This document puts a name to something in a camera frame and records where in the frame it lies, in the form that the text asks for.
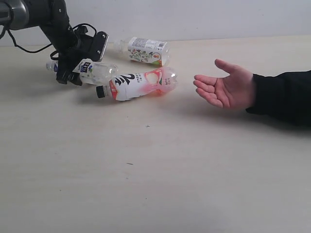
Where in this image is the blue label clear water bottle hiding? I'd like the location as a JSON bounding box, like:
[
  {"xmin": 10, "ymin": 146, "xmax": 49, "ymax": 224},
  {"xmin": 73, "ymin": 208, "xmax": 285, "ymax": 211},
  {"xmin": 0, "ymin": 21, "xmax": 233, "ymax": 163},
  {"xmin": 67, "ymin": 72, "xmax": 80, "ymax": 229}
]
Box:
[{"xmin": 45, "ymin": 58, "xmax": 119, "ymax": 85}]

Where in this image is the open person hand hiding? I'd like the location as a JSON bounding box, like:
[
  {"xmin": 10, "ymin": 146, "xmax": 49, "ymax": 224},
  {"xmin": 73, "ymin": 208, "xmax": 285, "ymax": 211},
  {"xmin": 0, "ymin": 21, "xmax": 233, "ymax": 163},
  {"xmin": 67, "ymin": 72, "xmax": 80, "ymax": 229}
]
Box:
[{"xmin": 193, "ymin": 59, "xmax": 256, "ymax": 110}]

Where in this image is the floral label clear bottle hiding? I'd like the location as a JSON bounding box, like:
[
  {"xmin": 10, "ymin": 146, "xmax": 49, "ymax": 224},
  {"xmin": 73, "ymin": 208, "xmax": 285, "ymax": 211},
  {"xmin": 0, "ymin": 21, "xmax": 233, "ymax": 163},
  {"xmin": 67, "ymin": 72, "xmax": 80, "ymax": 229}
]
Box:
[{"xmin": 113, "ymin": 37, "xmax": 170, "ymax": 67}]

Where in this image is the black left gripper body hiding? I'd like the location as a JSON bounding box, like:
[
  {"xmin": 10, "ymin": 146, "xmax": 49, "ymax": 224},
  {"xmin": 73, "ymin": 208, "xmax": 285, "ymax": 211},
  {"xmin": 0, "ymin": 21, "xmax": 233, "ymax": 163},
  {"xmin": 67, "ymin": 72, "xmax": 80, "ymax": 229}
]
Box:
[{"xmin": 50, "ymin": 25, "xmax": 95, "ymax": 73}]

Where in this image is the black sleeve forearm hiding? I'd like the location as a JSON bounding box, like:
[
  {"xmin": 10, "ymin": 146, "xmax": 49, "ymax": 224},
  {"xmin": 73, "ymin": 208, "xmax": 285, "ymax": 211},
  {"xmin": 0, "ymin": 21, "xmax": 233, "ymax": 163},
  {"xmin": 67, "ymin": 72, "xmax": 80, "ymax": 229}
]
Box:
[{"xmin": 246, "ymin": 71, "xmax": 311, "ymax": 127}]

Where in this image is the pink peach label bottle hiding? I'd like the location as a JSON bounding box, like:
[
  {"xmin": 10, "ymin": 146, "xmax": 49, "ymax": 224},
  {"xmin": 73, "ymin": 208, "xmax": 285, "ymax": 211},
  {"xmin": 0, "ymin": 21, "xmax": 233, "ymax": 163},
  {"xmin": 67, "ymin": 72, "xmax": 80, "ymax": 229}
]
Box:
[{"xmin": 96, "ymin": 67, "xmax": 177, "ymax": 101}]

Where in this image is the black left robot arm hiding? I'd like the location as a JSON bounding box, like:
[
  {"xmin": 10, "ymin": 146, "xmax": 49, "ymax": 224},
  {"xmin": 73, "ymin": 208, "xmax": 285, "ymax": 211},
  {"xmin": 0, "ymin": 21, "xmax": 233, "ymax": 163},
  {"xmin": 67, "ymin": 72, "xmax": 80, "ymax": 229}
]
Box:
[{"xmin": 0, "ymin": 0, "xmax": 93, "ymax": 86}]

